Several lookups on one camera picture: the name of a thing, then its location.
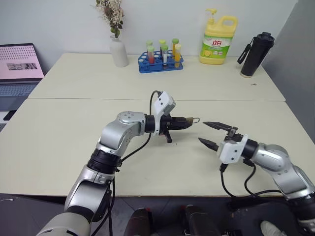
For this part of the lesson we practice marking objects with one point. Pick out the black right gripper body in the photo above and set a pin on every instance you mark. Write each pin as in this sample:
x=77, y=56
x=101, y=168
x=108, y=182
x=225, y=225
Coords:
x=233, y=136

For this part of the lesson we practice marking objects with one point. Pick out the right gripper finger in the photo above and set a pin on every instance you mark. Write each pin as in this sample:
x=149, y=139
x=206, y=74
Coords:
x=209, y=144
x=217, y=126

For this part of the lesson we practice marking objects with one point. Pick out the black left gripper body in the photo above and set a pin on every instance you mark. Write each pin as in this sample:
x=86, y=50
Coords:
x=165, y=124

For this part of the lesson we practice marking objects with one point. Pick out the brass padlock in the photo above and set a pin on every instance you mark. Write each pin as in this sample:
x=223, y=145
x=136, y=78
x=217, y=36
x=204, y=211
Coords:
x=190, y=120

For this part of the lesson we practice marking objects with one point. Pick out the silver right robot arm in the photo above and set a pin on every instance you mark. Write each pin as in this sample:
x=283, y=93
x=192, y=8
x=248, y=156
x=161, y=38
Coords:
x=275, y=159

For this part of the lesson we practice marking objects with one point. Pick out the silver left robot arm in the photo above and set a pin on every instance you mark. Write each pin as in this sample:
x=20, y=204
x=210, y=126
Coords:
x=115, y=134

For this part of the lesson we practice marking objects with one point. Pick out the blue test tube rack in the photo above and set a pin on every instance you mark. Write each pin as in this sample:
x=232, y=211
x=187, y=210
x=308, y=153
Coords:
x=160, y=68

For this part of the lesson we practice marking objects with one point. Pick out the yellow-capped tube orange contents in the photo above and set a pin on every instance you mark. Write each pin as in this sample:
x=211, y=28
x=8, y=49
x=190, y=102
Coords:
x=177, y=56

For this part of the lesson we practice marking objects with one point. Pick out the green-capped tube white contents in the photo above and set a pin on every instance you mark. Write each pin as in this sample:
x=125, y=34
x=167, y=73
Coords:
x=165, y=56

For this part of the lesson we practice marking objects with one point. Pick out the green-capped tube red contents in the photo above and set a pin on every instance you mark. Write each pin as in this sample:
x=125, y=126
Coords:
x=150, y=57

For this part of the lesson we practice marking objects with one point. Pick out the dark rounded wide shape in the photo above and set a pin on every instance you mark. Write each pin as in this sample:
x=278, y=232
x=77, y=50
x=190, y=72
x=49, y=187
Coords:
x=199, y=221

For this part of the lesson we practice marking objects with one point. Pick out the green-capped tube orange contents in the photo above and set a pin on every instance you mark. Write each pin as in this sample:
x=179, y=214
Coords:
x=175, y=41

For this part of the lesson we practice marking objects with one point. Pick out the yellow-green-capped test tube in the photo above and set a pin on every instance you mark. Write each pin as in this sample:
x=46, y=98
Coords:
x=162, y=42

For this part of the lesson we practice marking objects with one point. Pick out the green-capped empty test tube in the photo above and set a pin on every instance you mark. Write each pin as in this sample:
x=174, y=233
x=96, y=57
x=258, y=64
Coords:
x=149, y=43

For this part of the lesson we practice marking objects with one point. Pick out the white ceramic vase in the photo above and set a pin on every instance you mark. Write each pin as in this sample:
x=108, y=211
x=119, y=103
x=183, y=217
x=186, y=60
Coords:
x=119, y=54

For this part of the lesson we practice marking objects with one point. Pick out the yellow dish soap bottle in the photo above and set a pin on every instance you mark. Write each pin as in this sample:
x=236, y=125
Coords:
x=217, y=39

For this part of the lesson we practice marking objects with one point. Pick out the white shoe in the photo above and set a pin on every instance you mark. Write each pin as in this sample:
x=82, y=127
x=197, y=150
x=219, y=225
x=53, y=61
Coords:
x=270, y=228

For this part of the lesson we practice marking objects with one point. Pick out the dark rounded narrow shape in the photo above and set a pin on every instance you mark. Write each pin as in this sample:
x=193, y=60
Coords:
x=140, y=222

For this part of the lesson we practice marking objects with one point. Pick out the dried flower bouquet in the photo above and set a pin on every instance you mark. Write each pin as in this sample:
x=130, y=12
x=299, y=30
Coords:
x=113, y=14

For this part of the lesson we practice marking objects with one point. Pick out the grey laptop with pink screen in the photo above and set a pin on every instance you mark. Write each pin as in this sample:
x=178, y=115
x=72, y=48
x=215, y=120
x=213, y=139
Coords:
x=19, y=61

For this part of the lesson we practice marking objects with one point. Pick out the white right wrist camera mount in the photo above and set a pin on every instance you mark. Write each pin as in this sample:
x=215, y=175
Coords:
x=231, y=151

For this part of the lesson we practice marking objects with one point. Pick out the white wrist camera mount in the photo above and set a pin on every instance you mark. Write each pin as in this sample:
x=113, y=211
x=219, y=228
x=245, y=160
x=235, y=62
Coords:
x=231, y=151
x=163, y=102

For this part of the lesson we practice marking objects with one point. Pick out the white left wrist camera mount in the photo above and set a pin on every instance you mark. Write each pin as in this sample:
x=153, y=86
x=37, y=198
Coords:
x=163, y=102

